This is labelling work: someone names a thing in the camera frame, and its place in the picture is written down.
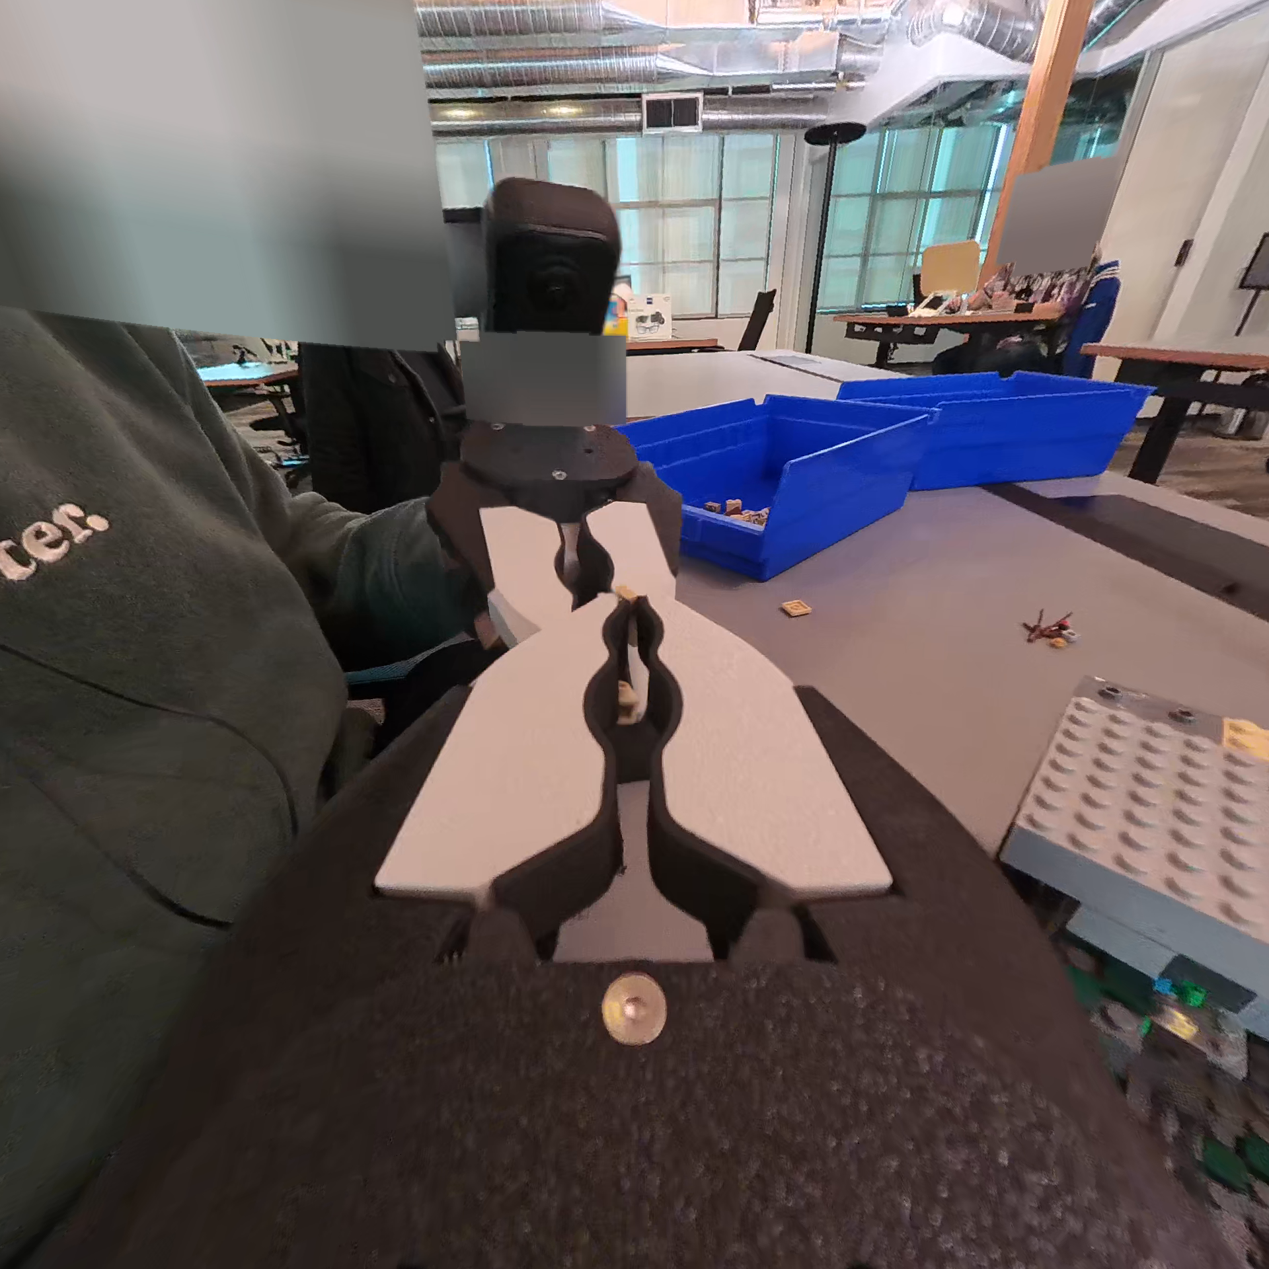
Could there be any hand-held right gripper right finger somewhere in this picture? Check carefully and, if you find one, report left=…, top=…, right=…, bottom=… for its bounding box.
left=638, top=593, right=895, bottom=960

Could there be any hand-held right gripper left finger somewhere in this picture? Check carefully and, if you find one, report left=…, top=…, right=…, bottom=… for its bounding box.
left=373, top=597, right=628, bottom=960

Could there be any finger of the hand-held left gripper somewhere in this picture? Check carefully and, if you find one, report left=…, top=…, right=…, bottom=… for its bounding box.
left=479, top=508, right=578, bottom=652
left=584, top=501, right=679, bottom=607

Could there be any small tan toy tile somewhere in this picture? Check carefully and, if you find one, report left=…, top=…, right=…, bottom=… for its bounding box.
left=614, top=585, right=650, bottom=725

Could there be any blue plastic bin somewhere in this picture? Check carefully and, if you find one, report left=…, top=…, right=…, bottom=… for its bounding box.
left=838, top=371, right=1156, bottom=492
left=614, top=395, right=932, bottom=581

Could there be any toy brick building model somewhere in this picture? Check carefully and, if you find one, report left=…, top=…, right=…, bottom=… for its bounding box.
left=996, top=675, right=1269, bottom=1215

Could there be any person's left forearm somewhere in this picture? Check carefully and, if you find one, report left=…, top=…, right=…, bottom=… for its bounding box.
left=282, top=493, right=479, bottom=677

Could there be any grey desk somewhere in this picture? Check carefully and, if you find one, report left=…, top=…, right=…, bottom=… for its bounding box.
left=435, top=466, right=1269, bottom=1269

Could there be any wooden background desk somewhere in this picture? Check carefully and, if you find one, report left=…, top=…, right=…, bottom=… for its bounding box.
left=833, top=303, right=1067, bottom=372

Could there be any wood-edged background desk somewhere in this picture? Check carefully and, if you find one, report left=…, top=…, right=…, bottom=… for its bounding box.
left=1080, top=340, right=1269, bottom=487

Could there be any black jacket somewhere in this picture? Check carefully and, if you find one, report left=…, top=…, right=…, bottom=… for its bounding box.
left=297, top=342, right=469, bottom=517

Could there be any white wood-edged table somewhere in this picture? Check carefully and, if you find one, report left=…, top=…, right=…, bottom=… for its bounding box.
left=624, top=347, right=907, bottom=423

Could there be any black floor lamp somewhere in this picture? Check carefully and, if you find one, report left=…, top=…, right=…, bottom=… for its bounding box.
left=803, top=121, right=868, bottom=355

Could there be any blue jacket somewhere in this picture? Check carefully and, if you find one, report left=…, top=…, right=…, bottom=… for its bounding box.
left=1063, top=259, right=1123, bottom=381

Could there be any silver ceiling duct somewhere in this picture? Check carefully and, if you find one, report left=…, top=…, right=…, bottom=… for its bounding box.
left=416, top=0, right=904, bottom=101

